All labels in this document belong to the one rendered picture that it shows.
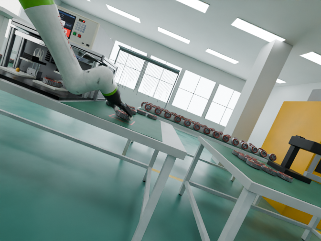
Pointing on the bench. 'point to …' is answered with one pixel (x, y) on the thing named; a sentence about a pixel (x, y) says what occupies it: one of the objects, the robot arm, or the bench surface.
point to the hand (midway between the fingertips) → (123, 114)
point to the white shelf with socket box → (5, 14)
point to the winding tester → (89, 34)
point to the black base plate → (61, 95)
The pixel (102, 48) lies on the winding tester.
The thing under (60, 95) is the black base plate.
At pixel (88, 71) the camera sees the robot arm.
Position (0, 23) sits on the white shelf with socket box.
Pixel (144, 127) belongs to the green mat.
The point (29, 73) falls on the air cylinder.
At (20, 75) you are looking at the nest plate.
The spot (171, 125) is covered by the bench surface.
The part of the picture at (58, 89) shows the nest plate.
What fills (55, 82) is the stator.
